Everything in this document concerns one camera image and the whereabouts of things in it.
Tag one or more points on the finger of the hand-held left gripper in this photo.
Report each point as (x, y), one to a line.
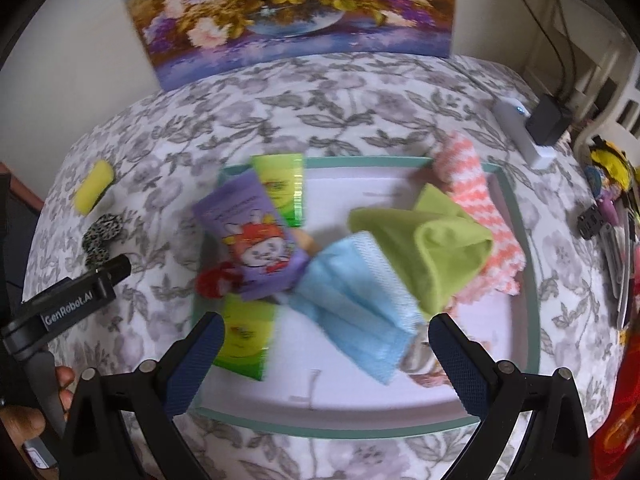
(117, 267)

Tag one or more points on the pile of hair accessories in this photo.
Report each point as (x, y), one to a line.
(612, 260)

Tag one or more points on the white power strip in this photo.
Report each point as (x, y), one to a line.
(537, 155)

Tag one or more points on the red patterned cloth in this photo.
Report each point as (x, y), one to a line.
(620, 425)

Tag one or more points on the black charger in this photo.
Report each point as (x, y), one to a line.
(547, 120)

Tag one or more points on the black white spotted scrunchie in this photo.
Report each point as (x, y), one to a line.
(102, 232)

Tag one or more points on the purple tissue packet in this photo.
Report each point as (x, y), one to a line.
(245, 230)

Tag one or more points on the white lattice chair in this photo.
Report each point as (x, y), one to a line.
(595, 132)

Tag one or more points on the yellow black plush toy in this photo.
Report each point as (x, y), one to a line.
(612, 162)

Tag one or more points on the pink white striped cloth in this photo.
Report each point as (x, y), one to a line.
(470, 185)

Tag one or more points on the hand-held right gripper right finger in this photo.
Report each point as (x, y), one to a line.
(455, 360)

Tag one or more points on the yellow sponge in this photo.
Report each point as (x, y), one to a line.
(92, 187)

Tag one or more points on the person's left hand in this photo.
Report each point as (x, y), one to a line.
(22, 427)

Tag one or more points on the green tissue packet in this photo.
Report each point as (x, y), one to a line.
(287, 180)
(245, 340)

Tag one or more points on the grey floral blanket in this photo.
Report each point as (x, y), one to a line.
(300, 110)

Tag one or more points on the white furniture frame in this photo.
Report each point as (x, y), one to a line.
(552, 15)

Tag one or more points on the dark wooden cabinet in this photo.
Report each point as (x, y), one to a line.
(22, 240)

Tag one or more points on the blue face mask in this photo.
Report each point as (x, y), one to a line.
(350, 300)

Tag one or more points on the teal-edged white box lid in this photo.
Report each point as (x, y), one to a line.
(350, 400)

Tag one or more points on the flower painting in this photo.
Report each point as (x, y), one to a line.
(280, 10)

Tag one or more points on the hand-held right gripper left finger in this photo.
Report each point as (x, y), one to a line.
(200, 360)

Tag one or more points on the red pink plush toy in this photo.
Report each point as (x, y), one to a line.
(210, 284)

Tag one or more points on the green cloth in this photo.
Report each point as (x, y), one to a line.
(440, 250)

